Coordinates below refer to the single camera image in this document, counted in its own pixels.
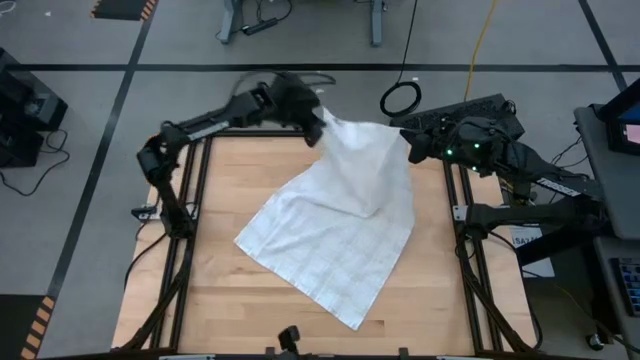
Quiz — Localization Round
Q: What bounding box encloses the white paper sheet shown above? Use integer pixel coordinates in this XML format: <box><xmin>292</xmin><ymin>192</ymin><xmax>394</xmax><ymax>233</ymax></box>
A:
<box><xmin>508</xmin><ymin>227</ymin><xmax>557</xmax><ymax>279</ymax></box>

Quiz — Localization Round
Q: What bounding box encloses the white plaid towel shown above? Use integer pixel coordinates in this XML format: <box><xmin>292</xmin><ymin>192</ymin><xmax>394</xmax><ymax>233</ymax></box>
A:
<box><xmin>233</xmin><ymin>106</ymin><xmax>416</xmax><ymax>332</ymax></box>

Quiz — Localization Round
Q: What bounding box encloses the grey desk leg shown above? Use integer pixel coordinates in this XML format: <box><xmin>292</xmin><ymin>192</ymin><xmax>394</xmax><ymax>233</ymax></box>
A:
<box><xmin>368</xmin><ymin>0</ymin><xmax>387</xmax><ymax>48</ymax></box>
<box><xmin>215</xmin><ymin>0</ymin><xmax>242</xmax><ymax>45</ymax></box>

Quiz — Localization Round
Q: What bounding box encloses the black equipment stack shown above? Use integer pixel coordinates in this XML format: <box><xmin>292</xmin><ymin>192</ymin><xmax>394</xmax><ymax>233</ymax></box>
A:
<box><xmin>0</xmin><ymin>47</ymin><xmax>70</xmax><ymax>169</ymax></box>

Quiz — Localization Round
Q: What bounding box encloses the yellow cable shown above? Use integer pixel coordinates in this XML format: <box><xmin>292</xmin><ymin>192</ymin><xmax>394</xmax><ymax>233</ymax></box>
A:
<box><xmin>463</xmin><ymin>0</ymin><xmax>499</xmax><ymax>103</ymax></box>

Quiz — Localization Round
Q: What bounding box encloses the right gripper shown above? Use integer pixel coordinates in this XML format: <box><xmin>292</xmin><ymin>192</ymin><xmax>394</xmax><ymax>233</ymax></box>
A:
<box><xmin>398</xmin><ymin>128</ymin><xmax>446</xmax><ymax>165</ymax></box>

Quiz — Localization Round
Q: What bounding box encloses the small black white connector box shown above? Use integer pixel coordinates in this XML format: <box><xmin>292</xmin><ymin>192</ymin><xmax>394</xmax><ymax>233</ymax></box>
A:
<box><xmin>131</xmin><ymin>204</ymin><xmax>159</xmax><ymax>222</ymax></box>

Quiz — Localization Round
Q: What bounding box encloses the black coiled hanging cable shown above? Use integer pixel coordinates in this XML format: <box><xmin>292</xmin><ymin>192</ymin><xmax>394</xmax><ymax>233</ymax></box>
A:
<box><xmin>378</xmin><ymin>0</ymin><xmax>424</xmax><ymax>119</ymax></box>

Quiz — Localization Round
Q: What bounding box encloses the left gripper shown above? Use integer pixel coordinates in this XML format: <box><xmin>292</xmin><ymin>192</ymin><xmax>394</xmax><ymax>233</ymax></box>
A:
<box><xmin>272</xmin><ymin>72</ymin><xmax>326</xmax><ymax>149</ymax></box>

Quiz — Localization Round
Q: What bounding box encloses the black floor cable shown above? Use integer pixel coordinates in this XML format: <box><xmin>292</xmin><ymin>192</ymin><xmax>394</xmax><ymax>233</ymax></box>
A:
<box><xmin>0</xmin><ymin>128</ymin><xmax>71</xmax><ymax>198</ymax></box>

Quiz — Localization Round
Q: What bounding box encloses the grey desk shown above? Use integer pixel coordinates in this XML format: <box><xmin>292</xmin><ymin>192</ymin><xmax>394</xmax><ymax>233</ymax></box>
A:
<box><xmin>592</xmin><ymin>235</ymin><xmax>640</xmax><ymax>360</ymax></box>
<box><xmin>573</xmin><ymin>103</ymin><xmax>640</xmax><ymax>242</ymax></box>

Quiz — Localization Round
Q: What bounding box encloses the black power strip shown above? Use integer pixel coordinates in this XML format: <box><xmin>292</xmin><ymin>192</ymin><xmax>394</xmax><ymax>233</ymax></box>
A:
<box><xmin>241</xmin><ymin>17</ymin><xmax>279</xmax><ymax>37</ymax></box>

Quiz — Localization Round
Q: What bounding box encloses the black aluminium table frame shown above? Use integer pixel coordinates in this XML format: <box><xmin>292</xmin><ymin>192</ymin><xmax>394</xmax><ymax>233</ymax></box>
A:
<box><xmin>117</xmin><ymin>112</ymin><xmax>544</xmax><ymax>359</ymax></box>

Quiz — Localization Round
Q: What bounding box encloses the black mat with orange stripes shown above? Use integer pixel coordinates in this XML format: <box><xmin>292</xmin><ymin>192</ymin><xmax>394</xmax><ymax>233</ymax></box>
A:
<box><xmin>89</xmin><ymin>0</ymin><xmax>160</xmax><ymax>22</ymax></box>
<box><xmin>0</xmin><ymin>293</ymin><xmax>57</xmax><ymax>360</ymax></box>

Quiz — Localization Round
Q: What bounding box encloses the black keypad with blue keys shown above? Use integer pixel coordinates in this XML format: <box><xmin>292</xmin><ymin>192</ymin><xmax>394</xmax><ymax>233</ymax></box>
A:
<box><xmin>610</xmin><ymin>256</ymin><xmax>640</xmax><ymax>319</ymax></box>

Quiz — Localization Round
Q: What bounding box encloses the black mesh computer tower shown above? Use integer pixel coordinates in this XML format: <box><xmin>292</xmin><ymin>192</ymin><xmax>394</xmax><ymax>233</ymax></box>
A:
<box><xmin>388</xmin><ymin>93</ymin><xmax>526</xmax><ymax>151</ymax></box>

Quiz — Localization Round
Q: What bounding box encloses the black monitor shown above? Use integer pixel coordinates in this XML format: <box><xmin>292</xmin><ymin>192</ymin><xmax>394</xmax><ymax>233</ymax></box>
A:
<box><xmin>597</xmin><ymin>79</ymin><xmax>640</xmax><ymax>157</ymax></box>

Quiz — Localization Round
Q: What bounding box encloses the black desk base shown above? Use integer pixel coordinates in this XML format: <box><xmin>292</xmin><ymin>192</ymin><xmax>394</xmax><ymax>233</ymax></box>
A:
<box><xmin>514</xmin><ymin>224</ymin><xmax>619</xmax><ymax>266</ymax></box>

